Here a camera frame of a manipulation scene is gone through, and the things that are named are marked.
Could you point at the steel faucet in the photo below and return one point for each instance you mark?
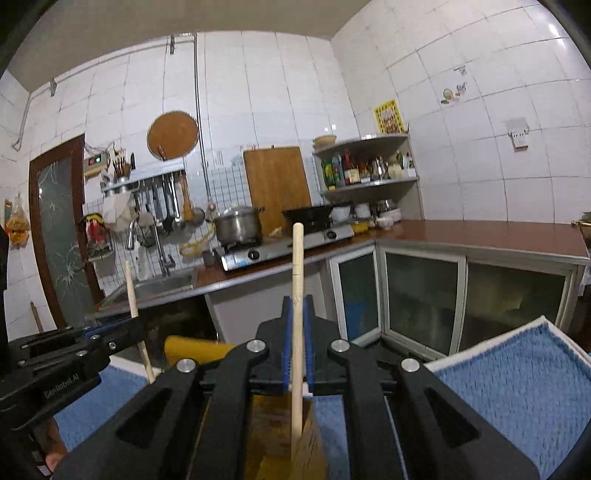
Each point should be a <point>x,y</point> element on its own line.
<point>161,254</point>

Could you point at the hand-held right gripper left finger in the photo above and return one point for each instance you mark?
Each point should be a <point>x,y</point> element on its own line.
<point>287,346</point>

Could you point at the blue towel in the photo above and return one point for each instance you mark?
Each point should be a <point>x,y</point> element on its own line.
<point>508,392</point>

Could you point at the steel corner shelf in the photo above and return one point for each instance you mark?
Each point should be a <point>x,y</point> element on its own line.
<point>369,184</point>

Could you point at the wall tile decal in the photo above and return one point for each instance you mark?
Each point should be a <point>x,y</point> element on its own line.
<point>447,95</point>

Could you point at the white wall socket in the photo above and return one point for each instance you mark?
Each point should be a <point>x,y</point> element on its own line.
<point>518,136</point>

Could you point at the stack of white bowls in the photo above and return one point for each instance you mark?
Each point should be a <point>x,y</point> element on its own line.
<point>341,213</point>

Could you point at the steel gas stove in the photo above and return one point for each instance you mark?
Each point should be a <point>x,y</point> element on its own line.
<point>277,251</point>

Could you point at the beige bowl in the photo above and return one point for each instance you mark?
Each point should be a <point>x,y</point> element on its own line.
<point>324,141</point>

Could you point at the rectangular wooden cutting board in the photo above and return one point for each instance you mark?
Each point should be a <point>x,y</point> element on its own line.
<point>277,180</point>

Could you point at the yellow wall poster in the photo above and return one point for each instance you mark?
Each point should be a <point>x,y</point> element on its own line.
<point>389,117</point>

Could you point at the steel cooking pot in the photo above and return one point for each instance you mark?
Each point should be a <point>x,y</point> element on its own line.
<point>238,226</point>

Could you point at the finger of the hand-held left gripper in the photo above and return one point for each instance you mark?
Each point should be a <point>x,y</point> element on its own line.
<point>51,336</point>
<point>115,341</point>

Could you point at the glass door kitchen cabinet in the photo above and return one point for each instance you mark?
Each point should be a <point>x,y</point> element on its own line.
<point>461,258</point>

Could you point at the black wok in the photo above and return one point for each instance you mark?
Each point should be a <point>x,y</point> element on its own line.
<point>307,214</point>

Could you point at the white hanging cloth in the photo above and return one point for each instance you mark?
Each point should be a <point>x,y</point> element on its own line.
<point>115,210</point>

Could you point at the orange hanging bag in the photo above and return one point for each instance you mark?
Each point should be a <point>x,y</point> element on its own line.
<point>17,224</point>

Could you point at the row of condiment bottles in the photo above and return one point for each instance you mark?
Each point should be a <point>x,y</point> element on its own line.
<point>351,170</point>

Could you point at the red plastic bag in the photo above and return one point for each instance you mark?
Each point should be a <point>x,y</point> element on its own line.
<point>94,226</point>

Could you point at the beige wall switch box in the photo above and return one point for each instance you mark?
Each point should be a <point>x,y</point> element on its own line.
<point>96,161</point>

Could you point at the yellow utensil holder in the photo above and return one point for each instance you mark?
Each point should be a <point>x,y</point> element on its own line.
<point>198,347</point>

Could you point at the grey wall pipe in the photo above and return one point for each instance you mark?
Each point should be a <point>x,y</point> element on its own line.
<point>197,92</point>

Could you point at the steel sink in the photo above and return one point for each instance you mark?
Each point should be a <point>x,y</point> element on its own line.
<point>157,286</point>

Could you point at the person's left hand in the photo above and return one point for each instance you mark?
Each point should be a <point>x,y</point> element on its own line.
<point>55,457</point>

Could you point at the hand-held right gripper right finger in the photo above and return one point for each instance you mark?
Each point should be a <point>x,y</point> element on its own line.
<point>308,346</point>

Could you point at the wooden framed glass door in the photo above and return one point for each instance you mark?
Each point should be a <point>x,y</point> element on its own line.
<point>60,221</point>

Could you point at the row of hanging steel utensils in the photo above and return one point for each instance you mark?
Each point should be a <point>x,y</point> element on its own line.
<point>178,207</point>

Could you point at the round wooden board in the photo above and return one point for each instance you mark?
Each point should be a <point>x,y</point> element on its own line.
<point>173,134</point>

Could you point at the steel wall utensil rack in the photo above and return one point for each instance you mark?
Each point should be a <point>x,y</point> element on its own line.
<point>152,175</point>

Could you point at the wooden chopstick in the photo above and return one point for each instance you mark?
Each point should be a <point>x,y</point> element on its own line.
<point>130,290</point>
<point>298,258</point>

